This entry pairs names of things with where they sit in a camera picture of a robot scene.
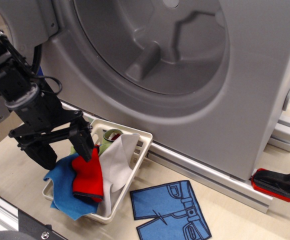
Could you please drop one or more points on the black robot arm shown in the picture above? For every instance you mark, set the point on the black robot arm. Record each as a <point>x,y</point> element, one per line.
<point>17,76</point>

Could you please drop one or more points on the white felt cloth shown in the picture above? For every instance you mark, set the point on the white felt cloth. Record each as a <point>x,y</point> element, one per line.
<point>116,172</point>

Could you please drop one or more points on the grey toy washing machine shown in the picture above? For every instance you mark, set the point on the grey toy washing machine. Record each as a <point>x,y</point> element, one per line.
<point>208,78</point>

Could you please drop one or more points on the green felt cloth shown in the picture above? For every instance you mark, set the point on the green felt cloth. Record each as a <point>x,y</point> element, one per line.
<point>111,143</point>

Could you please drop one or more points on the cream plastic laundry basket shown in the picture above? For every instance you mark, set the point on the cream plastic laundry basket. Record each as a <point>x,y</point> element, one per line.
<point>99,127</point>

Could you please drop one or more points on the red felt cloth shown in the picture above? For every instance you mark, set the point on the red felt cloth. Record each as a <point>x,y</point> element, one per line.
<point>88,182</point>

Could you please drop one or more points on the red black clamp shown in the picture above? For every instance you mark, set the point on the red black clamp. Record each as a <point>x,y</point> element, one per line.
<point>272,183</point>

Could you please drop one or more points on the blue felt cloth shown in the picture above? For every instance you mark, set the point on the blue felt cloth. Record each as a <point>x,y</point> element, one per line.
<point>62,177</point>

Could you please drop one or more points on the black bracket with screw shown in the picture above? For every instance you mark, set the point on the black bracket with screw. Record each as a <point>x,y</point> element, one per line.
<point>34,228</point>

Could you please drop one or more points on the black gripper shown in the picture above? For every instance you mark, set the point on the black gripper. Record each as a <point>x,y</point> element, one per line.
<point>46,121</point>

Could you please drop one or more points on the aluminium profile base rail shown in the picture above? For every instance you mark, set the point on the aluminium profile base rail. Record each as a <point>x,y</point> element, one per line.
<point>210,180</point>

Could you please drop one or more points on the blue felt jeans shorts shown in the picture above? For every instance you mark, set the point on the blue felt jeans shorts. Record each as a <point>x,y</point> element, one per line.
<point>173,212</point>

